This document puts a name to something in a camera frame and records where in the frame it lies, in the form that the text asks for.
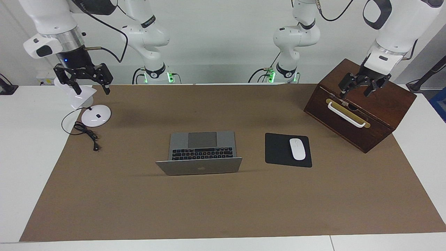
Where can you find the white desk lamp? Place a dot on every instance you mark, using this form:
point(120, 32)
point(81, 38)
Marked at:
point(95, 116)

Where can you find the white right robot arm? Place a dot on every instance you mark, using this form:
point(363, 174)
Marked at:
point(146, 35)

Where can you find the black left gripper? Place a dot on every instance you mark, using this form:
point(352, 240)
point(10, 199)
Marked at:
point(374, 75)

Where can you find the black stand leg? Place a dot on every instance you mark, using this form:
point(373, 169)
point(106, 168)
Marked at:
point(427, 76)

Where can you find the white computer mouse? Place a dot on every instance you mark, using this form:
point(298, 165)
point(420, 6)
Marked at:
point(297, 149)

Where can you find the brown table mat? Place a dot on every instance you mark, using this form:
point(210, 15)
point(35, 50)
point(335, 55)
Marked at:
point(209, 209)

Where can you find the dark brown wooden box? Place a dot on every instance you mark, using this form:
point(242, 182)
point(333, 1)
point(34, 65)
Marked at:
point(383, 101)

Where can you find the blue object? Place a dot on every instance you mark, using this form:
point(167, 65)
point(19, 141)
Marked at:
point(439, 104)

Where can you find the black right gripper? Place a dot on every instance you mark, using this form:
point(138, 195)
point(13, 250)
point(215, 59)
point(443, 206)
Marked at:
point(76, 61)

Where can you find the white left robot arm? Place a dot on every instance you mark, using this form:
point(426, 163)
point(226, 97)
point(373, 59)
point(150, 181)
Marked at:
point(296, 38)

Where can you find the black table clamp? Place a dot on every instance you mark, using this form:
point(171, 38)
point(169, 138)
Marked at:
point(7, 89)

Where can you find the silver grey laptop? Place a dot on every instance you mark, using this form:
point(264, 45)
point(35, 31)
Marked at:
point(202, 167)

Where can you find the white wall power strip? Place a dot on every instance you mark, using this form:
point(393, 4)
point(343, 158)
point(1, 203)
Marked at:
point(45, 77)

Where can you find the black mouse pad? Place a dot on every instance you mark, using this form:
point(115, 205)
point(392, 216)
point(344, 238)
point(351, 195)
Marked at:
point(277, 150)

